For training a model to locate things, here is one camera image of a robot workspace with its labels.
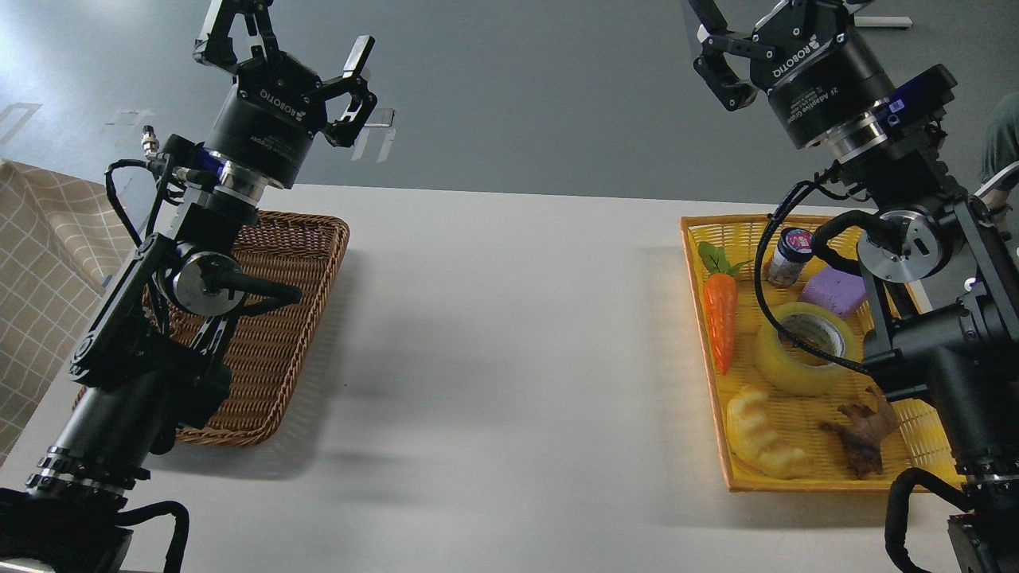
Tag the yellow plastic basket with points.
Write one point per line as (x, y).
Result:
(917, 440)

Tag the beige checkered cloth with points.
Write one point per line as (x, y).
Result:
(60, 243)

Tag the toy croissant bread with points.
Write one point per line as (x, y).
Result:
(754, 440)

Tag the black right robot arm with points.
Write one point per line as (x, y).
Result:
(940, 281)

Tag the brown toy animal figure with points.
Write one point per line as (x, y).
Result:
(863, 435)

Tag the yellow tape roll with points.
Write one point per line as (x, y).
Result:
(797, 371)

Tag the white metal stand base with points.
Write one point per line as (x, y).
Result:
(884, 22)

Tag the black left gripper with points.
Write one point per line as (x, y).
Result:
(268, 121)

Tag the small dark-lidded jar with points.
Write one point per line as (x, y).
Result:
(792, 252)

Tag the purple foam block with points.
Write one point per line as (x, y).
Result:
(836, 291)

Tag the seated person leg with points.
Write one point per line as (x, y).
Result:
(1000, 141)

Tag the orange toy carrot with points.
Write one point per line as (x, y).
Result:
(720, 298)

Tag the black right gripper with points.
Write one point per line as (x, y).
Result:
(808, 59)

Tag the brown wicker basket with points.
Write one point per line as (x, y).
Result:
(263, 318)

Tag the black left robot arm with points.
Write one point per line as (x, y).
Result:
(71, 515)

